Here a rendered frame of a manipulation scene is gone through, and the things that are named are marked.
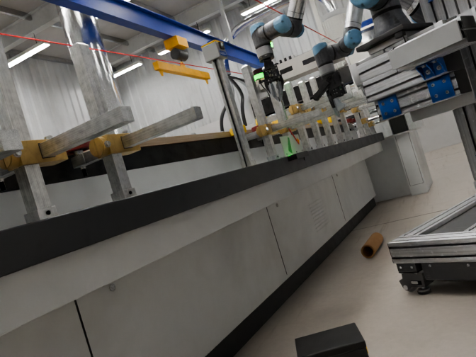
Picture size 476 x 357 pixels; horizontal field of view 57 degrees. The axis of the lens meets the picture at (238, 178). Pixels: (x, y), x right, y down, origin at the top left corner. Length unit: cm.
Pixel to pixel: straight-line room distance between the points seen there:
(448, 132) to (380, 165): 627
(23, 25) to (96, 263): 932
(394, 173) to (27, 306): 426
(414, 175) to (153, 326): 364
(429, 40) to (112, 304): 132
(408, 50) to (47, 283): 136
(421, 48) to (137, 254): 116
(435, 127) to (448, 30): 941
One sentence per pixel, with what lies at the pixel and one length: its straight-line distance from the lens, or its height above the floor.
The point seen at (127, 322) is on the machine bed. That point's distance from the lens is 139.
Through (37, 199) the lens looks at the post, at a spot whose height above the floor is 74.
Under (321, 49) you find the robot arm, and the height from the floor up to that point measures 114.
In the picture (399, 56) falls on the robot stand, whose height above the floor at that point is 92.
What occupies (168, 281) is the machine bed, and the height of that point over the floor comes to 40.
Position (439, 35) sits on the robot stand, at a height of 93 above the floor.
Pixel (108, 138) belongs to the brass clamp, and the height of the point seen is 86.
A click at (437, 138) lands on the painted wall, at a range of 1104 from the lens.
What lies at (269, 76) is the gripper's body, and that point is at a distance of 204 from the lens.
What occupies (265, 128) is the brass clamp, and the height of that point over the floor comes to 85.
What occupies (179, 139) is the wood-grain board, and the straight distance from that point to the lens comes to 177.
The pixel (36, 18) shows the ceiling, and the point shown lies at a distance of 1000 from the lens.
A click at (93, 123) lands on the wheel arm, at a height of 85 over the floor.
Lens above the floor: 66
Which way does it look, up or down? level
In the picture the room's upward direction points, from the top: 17 degrees counter-clockwise
